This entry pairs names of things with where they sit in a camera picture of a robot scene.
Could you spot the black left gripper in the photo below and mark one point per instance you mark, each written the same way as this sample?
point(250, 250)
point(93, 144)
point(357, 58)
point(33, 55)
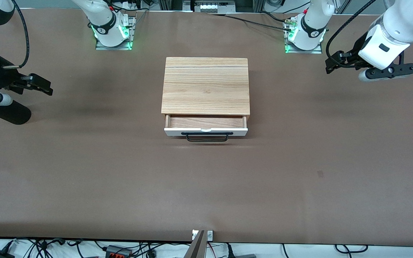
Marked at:
point(354, 51)

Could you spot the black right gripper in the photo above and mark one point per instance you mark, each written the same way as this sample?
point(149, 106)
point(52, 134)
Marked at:
point(1, 74)

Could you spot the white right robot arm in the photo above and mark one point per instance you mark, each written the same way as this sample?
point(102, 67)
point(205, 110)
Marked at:
point(108, 25)

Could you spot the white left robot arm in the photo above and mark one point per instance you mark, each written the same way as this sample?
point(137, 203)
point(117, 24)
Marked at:
point(393, 21)

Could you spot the wooden drawer cabinet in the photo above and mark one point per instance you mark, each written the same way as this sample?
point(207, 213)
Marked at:
point(205, 86)

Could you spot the black vase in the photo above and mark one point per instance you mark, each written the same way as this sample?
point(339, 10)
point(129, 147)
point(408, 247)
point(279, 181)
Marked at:
point(7, 111)

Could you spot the black power plug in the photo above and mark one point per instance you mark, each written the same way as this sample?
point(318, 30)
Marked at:
point(0, 253)

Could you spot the black adapter with red buttons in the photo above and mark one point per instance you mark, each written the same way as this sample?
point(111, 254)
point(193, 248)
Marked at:
point(118, 251)

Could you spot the brown angled beam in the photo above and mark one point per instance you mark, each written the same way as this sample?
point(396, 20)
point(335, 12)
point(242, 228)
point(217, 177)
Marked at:
point(196, 247)

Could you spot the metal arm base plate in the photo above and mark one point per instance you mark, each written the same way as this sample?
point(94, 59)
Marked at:
point(317, 50)
point(102, 46)

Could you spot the aluminium frame with connector block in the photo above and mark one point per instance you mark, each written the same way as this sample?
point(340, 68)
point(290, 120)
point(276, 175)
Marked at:
point(209, 6)

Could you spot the small metal table bracket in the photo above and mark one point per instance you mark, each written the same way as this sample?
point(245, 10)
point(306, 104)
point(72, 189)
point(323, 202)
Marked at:
point(210, 235)

